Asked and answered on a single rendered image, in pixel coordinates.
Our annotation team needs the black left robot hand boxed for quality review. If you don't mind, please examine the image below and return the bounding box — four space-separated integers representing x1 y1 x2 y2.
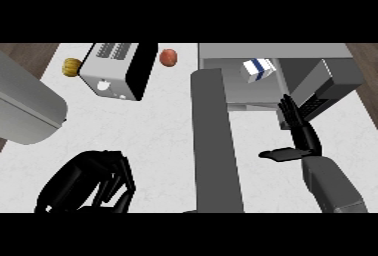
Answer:
32 149 137 214

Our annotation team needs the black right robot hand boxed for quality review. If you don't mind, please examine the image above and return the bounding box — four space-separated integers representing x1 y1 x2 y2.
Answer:
256 93 323 163

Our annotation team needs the grey microwave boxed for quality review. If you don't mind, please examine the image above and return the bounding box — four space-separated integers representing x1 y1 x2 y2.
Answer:
197 42 365 131

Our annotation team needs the dark grey microwave door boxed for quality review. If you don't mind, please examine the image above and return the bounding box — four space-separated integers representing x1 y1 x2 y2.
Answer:
188 68 244 214

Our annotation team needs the white and blue milk carton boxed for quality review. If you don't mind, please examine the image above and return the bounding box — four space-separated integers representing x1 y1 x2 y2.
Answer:
239 58 277 84

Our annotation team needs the large grey rounded appliance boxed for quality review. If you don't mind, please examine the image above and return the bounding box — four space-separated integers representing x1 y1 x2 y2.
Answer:
0 49 69 146

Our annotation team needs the white and black toaster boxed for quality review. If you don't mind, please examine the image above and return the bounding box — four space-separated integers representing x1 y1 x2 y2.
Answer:
76 42 159 102

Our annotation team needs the yellow cupcake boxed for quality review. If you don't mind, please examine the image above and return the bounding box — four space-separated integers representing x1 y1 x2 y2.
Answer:
60 57 83 78

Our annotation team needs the red-brown apple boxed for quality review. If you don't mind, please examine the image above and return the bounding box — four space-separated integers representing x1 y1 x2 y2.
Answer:
157 48 178 68

